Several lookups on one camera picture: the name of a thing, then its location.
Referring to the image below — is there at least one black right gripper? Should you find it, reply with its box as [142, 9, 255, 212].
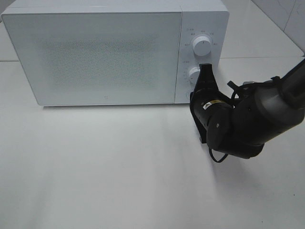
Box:
[190, 63, 235, 145]

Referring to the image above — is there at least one white timer knob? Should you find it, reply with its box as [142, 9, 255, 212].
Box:
[187, 66, 200, 84]

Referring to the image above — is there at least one round white door button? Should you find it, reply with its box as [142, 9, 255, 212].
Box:
[185, 91, 192, 103]

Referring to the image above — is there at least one white microwave door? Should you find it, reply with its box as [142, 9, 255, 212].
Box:
[3, 13, 181, 105]

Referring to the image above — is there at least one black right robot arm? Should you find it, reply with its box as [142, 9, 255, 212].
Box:
[190, 62, 305, 159]

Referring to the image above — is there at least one upper white power knob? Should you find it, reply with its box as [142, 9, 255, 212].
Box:
[191, 34, 212, 57]

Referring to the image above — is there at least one white microwave oven body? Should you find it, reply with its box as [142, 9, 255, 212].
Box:
[1, 0, 229, 105]

